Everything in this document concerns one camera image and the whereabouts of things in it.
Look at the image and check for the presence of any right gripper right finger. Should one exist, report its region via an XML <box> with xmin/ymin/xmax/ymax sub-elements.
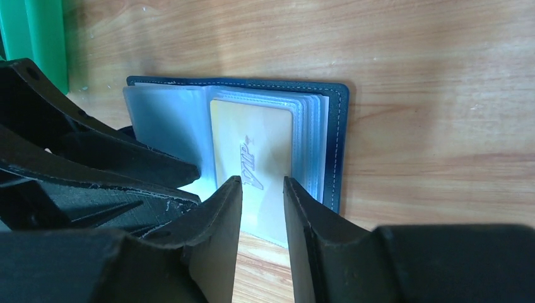
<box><xmin>284</xmin><ymin>177</ymin><xmax>534</xmax><ymax>302</ymax></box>

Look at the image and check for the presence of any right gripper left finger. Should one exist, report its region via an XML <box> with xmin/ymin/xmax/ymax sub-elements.
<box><xmin>1</xmin><ymin>176</ymin><xmax>242</xmax><ymax>302</ymax></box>

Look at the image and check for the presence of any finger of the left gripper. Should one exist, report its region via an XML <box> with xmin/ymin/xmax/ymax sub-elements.
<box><xmin>1</xmin><ymin>59</ymin><xmax>200</xmax><ymax>188</ymax></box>
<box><xmin>1</xmin><ymin>162</ymin><xmax>200</xmax><ymax>237</ymax></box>

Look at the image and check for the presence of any yellow VIP card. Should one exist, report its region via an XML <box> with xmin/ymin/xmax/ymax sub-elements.
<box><xmin>209</xmin><ymin>99</ymin><xmax>293</xmax><ymax>247</ymax></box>

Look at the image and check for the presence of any navy blue card holder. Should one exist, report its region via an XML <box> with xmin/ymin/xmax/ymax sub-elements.
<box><xmin>118</xmin><ymin>75</ymin><xmax>350</xmax><ymax>247</ymax></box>

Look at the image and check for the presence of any green plastic bin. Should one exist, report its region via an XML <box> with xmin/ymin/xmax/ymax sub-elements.
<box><xmin>1</xmin><ymin>0</ymin><xmax>69</xmax><ymax>94</ymax></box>

